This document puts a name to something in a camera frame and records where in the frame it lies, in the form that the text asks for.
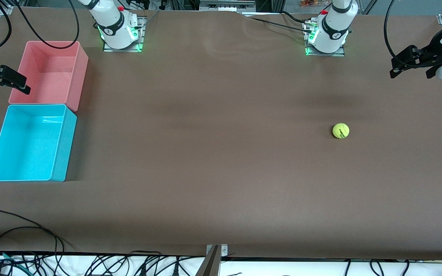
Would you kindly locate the aluminium arm base plate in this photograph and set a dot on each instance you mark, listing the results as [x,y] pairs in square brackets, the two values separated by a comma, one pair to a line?
[141,38]
[336,54]

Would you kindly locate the grey power strip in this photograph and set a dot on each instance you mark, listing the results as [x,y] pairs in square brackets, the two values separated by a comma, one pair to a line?
[225,5]

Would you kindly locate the yellow tennis ball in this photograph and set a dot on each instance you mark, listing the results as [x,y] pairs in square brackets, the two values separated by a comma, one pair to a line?
[340,130]

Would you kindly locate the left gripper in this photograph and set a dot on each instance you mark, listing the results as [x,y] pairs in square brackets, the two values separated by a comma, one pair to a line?
[434,55]

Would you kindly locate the pink plastic bin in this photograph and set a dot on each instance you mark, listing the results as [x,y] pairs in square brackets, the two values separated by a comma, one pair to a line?
[48,73]

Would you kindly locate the orange background item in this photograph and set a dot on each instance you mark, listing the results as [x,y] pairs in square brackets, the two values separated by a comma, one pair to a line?
[309,3]

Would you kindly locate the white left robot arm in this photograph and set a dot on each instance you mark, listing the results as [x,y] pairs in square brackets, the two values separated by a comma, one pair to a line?
[332,27]

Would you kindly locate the metal table bracket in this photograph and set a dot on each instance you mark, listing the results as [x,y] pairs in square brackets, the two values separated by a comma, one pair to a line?
[216,251]

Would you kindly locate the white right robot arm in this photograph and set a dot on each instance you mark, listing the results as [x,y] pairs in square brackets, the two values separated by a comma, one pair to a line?
[113,23]

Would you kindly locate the blue plastic bin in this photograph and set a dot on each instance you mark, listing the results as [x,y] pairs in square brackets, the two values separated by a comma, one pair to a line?
[29,145]

